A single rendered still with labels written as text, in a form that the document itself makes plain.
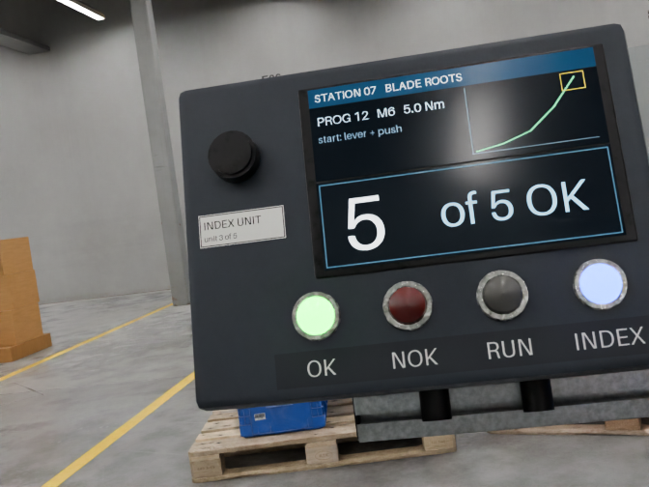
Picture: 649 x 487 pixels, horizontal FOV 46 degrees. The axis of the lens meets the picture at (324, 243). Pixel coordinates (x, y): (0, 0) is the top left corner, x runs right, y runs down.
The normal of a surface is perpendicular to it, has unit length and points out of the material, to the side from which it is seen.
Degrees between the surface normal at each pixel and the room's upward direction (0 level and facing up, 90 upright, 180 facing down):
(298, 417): 90
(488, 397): 90
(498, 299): 78
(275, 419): 90
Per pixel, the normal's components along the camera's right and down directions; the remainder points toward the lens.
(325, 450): -0.01, 0.04
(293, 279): -0.16, -0.18
